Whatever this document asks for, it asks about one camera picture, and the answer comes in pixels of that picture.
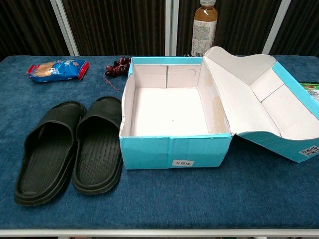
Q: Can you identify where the black rubber slipper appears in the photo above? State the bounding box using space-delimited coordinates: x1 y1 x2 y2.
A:
71 96 124 195
14 101 87 207

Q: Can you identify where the light blue shoe box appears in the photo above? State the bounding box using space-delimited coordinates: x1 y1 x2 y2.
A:
119 46 319 170

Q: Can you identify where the blue table mat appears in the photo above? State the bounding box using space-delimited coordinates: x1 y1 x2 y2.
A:
0 55 319 231

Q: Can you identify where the blue snack bag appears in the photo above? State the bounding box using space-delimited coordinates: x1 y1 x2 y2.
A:
26 59 90 82

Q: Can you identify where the purple grape bunch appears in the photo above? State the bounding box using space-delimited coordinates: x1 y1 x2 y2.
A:
103 56 132 92

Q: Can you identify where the green snack packet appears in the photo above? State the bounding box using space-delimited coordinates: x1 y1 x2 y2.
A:
298 82 319 103

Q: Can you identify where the white partition frame post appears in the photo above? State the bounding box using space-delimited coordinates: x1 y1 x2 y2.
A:
51 0 80 56
263 0 291 55
163 0 179 56

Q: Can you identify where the dark pleated partition curtain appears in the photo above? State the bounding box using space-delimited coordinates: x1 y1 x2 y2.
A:
0 0 73 59
61 0 166 56
274 0 319 56
176 0 271 56

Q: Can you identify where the tea bottle white label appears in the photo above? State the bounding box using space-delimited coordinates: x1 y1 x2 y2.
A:
191 0 218 57

